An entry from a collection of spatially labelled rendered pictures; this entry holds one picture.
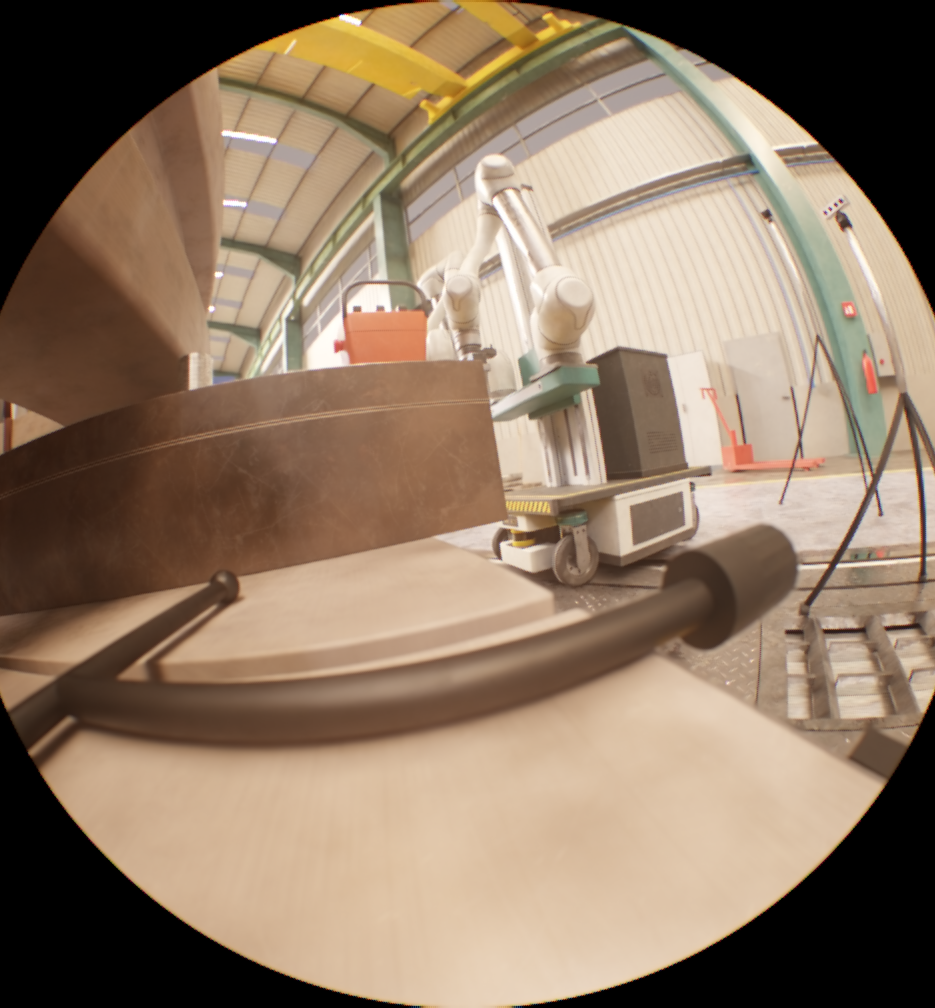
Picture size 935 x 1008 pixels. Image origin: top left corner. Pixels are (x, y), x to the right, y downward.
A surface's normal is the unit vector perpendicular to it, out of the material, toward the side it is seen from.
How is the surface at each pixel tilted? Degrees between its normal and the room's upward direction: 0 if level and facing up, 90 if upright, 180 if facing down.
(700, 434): 90
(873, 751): 0
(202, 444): 90
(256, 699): 34
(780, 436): 90
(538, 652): 41
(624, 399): 90
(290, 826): 0
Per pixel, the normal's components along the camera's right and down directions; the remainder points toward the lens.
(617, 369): -0.92, 0.18
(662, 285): -0.69, 0.16
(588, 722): -0.16, -0.98
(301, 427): 0.41, 0.00
